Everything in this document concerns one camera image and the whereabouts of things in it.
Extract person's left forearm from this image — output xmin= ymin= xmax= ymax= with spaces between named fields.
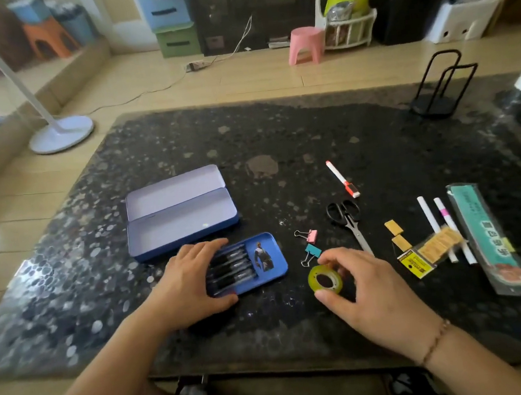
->
xmin=17 ymin=299 xmax=193 ymax=395

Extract pink binder clip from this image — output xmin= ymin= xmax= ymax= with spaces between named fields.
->
xmin=293 ymin=228 xmax=319 ymax=246

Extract grey-blue bucket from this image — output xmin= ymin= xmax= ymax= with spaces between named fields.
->
xmin=50 ymin=1 xmax=100 ymax=49

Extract person's left hand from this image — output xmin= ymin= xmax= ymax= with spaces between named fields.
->
xmin=143 ymin=237 xmax=241 ymax=333

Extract plain white pen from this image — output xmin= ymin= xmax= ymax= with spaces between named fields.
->
xmin=416 ymin=192 xmax=460 ymax=267

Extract blue tin tray with picture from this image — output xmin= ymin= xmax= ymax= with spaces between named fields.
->
xmin=201 ymin=230 xmax=292 ymax=300

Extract white marker with red cap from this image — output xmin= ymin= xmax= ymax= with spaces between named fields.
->
xmin=324 ymin=157 xmax=362 ymax=201

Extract black pen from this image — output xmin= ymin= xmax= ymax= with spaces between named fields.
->
xmin=210 ymin=270 xmax=258 ymax=297
xmin=209 ymin=246 xmax=251 ymax=267
xmin=209 ymin=262 xmax=255 ymax=286
xmin=209 ymin=254 xmax=253 ymax=276

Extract yellow-green tape roll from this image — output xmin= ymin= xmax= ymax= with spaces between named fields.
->
xmin=306 ymin=263 xmax=344 ymax=298

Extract black-handled scissors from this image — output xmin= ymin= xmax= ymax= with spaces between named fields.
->
xmin=325 ymin=197 xmax=376 ymax=262

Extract person's right forearm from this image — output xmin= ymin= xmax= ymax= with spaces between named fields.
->
xmin=418 ymin=317 xmax=521 ymax=395

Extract clear packet of yellow pads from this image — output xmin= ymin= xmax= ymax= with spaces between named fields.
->
xmin=394 ymin=224 xmax=469 ymax=282

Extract black bin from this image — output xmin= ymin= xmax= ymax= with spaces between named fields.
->
xmin=368 ymin=0 xmax=454 ymax=48

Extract white plastic rack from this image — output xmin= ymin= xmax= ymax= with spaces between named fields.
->
xmin=312 ymin=0 xmax=381 ymax=52

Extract thin beaded bracelet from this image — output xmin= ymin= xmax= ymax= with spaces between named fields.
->
xmin=417 ymin=319 xmax=455 ymax=367

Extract light blue bucket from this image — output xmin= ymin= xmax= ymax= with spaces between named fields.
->
xmin=6 ymin=0 xmax=54 ymax=27

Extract blue fabric storage box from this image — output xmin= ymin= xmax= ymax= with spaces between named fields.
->
xmin=138 ymin=0 xmax=194 ymax=33

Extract white storage bin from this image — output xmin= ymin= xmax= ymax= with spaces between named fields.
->
xmin=422 ymin=0 xmax=503 ymax=46

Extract small yellow sticky pad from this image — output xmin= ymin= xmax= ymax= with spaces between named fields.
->
xmin=391 ymin=233 xmax=414 ymax=254
xmin=384 ymin=218 xmax=405 ymax=238

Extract long teal plastic packet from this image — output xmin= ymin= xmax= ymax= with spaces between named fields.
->
xmin=445 ymin=176 xmax=521 ymax=308

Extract open blue tin pencil case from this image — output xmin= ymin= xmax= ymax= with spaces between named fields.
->
xmin=121 ymin=162 xmax=244 ymax=264

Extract white power cable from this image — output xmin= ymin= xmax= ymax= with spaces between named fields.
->
xmin=77 ymin=14 xmax=262 ymax=117

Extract black wire stand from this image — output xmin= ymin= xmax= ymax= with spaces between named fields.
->
xmin=405 ymin=47 xmax=484 ymax=122

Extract teal binder clip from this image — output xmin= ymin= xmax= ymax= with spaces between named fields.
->
xmin=298 ymin=242 xmax=324 ymax=268

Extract black cabinet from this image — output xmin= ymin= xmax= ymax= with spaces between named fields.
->
xmin=190 ymin=0 xmax=325 ymax=58

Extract white standing fan base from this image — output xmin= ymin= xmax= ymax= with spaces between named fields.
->
xmin=0 ymin=0 xmax=98 ymax=160

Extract pink plastic stool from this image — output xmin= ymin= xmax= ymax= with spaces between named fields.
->
xmin=285 ymin=25 xmax=327 ymax=67

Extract green fabric storage box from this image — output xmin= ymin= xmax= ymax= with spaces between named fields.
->
xmin=154 ymin=22 xmax=202 ymax=60

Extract person's right hand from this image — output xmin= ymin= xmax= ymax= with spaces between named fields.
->
xmin=310 ymin=238 xmax=452 ymax=374

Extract white pen with pink band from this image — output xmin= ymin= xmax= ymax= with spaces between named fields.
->
xmin=433 ymin=193 xmax=478 ymax=269

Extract orange plastic stool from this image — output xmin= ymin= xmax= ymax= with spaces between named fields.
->
xmin=21 ymin=14 xmax=82 ymax=63

